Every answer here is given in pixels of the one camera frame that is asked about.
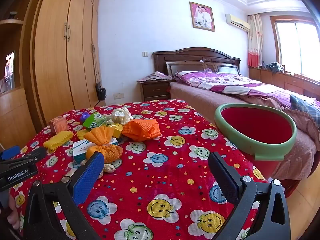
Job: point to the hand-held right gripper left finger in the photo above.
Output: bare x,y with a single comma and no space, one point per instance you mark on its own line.
87,177

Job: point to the bed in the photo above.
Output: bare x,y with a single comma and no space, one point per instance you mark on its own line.
195,92

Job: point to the pile of pink clothes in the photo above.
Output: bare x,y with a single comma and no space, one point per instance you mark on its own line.
156,76

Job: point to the white medicine box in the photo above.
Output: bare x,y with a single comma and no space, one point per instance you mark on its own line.
80,151

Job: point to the yellow ridged sponge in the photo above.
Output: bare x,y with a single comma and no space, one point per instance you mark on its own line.
58,140
82,134

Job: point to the wall socket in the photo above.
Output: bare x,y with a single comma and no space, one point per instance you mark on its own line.
119,95

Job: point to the dark wooden nightstand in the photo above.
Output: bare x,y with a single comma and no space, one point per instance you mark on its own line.
153,90

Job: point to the orange mesh cloth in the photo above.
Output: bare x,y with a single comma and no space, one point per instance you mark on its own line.
142,130

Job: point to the crumpled white paper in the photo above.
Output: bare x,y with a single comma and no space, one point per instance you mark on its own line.
120,115

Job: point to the standing photo frame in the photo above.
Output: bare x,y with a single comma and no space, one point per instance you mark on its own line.
8,72

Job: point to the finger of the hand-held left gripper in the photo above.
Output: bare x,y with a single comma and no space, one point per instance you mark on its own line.
32,155
10,152

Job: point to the window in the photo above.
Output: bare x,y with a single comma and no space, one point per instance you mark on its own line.
297,47

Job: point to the framed wall photo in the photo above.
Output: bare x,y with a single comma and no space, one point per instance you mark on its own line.
202,16

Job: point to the person's left hand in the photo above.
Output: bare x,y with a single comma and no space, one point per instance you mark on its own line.
13,215

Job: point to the purple plastic bag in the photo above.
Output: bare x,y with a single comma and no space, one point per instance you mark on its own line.
85,117

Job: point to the wall air conditioner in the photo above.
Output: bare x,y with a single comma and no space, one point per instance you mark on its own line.
237,22

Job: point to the wooden wardrobe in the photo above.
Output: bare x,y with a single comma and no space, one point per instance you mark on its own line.
55,67

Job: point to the tied orange mesh bag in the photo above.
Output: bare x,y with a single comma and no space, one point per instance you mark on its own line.
105,150

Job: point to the flat yellow sponge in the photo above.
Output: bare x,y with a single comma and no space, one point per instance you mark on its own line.
117,129

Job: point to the red smiley flower tablecloth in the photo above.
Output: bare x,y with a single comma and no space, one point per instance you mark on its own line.
162,165

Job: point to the black hanging bag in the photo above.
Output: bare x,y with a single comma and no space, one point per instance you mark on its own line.
101,92

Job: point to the small orange-brown box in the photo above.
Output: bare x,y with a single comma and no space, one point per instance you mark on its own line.
58,126

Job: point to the purple patchwork quilt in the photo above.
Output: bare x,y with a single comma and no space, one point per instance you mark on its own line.
225,81

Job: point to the low wooden window cabinet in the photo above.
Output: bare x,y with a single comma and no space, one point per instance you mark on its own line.
275,78

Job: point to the dark clothes heap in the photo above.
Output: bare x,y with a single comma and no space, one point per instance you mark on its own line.
275,67

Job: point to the green snack packet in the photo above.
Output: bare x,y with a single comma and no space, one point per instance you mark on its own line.
95,121

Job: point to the patterned curtain with red hem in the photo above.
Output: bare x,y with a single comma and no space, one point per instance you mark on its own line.
255,42

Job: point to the blue plaid pillow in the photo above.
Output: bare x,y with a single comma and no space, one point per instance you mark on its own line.
306,107

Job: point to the red bin with green rim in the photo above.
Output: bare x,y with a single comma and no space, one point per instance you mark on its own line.
262,127

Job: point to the dark wooden headboard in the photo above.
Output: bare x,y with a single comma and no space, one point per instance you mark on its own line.
195,55

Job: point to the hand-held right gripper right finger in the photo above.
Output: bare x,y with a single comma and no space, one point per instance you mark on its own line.
225,180

